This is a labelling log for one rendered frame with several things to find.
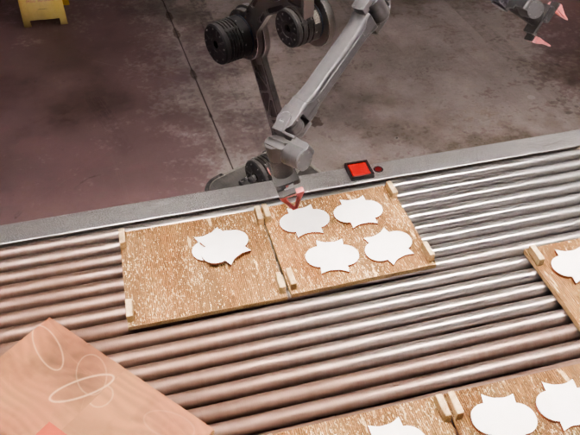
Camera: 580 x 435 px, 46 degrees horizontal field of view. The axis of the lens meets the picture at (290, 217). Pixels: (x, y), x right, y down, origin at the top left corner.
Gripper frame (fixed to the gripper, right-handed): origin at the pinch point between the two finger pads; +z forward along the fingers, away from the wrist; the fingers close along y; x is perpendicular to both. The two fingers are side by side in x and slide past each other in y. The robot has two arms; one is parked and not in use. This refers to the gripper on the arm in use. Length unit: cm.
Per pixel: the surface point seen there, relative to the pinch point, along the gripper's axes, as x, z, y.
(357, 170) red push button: -25.0, 17.5, 20.1
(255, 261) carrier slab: 14.7, 9.1, -10.4
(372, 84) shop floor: -89, 123, 208
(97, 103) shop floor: 75, 89, 232
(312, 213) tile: -5.5, 12.2, 2.9
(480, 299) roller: -37, 22, -38
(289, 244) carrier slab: 4.3, 11.2, -6.8
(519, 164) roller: -76, 29, 11
